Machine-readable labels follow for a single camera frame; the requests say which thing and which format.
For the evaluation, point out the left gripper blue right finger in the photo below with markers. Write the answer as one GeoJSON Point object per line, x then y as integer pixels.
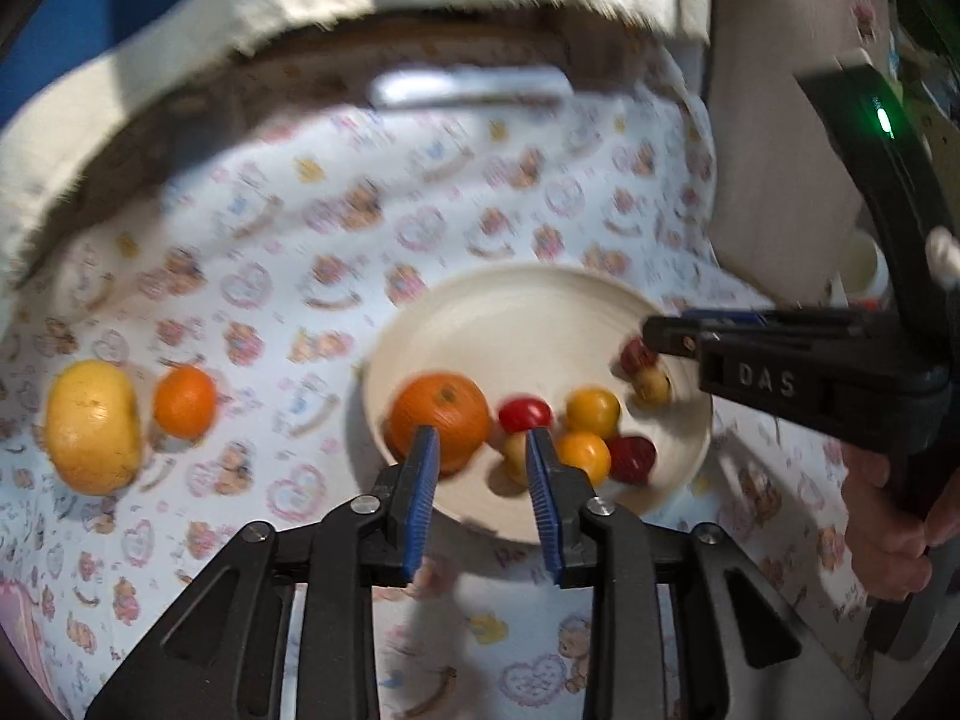
{"type": "Point", "coordinates": [542, 470]}

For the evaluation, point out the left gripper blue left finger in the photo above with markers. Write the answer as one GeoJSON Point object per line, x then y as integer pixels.
{"type": "Point", "coordinates": [421, 474]}

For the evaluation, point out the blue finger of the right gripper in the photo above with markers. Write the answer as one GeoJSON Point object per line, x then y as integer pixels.
{"type": "Point", "coordinates": [673, 336]}
{"type": "Point", "coordinates": [738, 318]}

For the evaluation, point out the yellow-orange tomato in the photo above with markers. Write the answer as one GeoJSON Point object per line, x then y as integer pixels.
{"type": "Point", "coordinates": [587, 452]}
{"type": "Point", "coordinates": [593, 410]}

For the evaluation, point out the dark red small apple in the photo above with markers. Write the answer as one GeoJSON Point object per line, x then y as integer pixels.
{"type": "Point", "coordinates": [631, 459]}

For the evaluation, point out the red cherry tomato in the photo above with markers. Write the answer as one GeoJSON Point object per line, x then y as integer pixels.
{"type": "Point", "coordinates": [520, 414]}

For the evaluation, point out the large orange mandarin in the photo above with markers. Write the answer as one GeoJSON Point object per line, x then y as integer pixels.
{"type": "Point", "coordinates": [449, 403]}

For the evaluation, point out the small orange mandarin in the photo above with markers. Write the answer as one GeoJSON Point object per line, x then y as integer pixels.
{"type": "Point", "coordinates": [185, 403]}

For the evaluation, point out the large yellow apple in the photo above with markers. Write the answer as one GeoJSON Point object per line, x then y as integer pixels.
{"type": "Point", "coordinates": [92, 428]}

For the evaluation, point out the dark red strawberry fruit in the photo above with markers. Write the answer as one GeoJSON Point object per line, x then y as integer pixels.
{"type": "Point", "coordinates": [635, 356]}

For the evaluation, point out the tan longan fruit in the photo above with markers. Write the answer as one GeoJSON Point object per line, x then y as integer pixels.
{"type": "Point", "coordinates": [514, 458]}
{"type": "Point", "coordinates": [652, 387]}

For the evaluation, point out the person's right hand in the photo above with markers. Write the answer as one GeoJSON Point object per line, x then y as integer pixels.
{"type": "Point", "coordinates": [889, 550]}

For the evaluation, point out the cream round plate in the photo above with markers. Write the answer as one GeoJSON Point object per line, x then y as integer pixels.
{"type": "Point", "coordinates": [545, 331]}

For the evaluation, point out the baby bear print sheet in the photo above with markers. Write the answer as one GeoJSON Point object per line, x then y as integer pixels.
{"type": "Point", "coordinates": [273, 237]}

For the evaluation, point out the pink tablet case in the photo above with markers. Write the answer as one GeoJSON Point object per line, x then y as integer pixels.
{"type": "Point", "coordinates": [24, 675]}

